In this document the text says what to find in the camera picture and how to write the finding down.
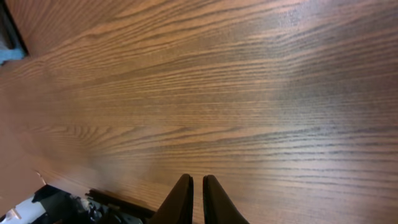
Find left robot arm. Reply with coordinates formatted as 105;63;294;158
1;185;155;224

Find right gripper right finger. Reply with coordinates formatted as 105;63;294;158
203;175;249;224

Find folded blue jeans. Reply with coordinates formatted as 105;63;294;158
0;48;26;65

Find folded grey garment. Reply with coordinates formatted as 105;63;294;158
1;0;29;57

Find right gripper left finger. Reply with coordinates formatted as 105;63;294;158
149;174;193;224

